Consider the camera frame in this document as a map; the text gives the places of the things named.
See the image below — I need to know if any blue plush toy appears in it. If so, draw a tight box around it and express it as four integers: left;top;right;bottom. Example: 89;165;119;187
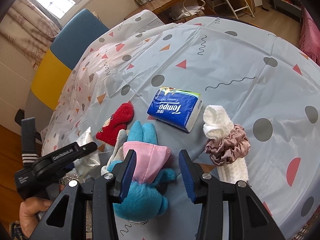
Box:
112;120;176;222

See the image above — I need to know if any pink cloth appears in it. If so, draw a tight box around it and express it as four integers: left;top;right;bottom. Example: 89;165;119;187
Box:
300;6;320;64

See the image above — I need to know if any person's left hand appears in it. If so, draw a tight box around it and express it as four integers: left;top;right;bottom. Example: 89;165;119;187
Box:
19;197;53;230

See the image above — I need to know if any grey low cabinet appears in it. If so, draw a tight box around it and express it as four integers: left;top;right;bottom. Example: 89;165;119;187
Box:
270;0;303;23

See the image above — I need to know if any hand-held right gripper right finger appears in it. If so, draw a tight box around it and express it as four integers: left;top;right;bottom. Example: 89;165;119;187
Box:
179;149;285;240

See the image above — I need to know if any white tote bag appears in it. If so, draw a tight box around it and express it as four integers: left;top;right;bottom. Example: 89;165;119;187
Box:
172;0;206;20

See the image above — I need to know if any blue tissue packet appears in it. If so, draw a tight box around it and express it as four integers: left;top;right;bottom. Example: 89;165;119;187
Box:
147;86;203;133

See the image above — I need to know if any red fuzzy sock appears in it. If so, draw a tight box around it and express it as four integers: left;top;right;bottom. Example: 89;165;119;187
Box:
96;102;135;146

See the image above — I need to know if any grey yellow blue sofa back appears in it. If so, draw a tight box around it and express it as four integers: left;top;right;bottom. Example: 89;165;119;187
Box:
30;9;110;110

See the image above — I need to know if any pink face mask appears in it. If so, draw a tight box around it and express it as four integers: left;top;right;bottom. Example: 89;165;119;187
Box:
124;141;172;183

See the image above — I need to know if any patterned plastic tablecloth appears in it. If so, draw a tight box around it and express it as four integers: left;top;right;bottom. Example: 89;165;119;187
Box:
41;9;320;240

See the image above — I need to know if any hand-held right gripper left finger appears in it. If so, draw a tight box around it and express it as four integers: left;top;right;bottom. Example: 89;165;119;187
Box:
37;149;137;240

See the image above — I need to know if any mauve satin scrunchie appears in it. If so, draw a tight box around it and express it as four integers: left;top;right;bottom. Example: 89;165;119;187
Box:
205;124;250;167

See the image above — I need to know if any wooden desk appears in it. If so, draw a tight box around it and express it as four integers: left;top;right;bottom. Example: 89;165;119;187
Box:
124;0;218;23

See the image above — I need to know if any white waffle towel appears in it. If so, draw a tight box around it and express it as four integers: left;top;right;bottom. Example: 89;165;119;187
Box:
202;104;249;183

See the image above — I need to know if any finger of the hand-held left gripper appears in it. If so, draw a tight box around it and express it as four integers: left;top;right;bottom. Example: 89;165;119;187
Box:
75;142;98;157

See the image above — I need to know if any white knit glove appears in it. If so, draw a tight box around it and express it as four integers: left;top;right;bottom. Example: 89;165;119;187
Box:
101;129;128;176

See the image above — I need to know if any starfish print curtain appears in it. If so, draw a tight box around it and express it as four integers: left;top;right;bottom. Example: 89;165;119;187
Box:
0;10;62;70

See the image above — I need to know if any white plastic packet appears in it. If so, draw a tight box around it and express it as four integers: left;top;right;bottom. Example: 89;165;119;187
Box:
74;127;101;167

